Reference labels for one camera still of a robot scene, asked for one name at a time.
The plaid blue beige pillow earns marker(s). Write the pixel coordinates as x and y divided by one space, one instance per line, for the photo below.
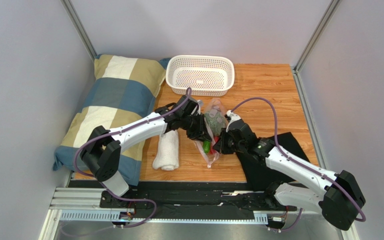
125 90

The aluminium frame rail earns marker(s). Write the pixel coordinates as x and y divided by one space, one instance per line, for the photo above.
74 214

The green fake leafy vegetable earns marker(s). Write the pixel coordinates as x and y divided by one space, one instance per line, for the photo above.
216 121

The green fake chili pepper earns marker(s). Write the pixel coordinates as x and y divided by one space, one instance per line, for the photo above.
206 146

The white perforated plastic basket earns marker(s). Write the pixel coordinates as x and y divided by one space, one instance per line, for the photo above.
210 76

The black cloth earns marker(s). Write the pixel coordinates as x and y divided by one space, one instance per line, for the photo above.
275 168

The clear zip top bag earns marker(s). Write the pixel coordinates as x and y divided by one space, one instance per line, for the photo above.
214 105

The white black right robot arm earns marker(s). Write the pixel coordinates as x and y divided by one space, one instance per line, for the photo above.
336 196

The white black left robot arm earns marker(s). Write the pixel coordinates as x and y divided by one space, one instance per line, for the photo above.
102 151

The rolled white towel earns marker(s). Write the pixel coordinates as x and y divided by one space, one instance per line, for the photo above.
167 156

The red fake tomato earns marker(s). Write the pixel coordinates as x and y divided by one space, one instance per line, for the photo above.
212 150

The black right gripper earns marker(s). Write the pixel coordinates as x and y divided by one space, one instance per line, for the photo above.
224 144

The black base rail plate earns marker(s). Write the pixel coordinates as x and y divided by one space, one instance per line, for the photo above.
194 200

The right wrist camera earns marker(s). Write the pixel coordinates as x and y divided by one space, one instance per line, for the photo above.
237 128

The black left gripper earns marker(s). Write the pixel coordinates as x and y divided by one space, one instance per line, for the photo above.
200 132

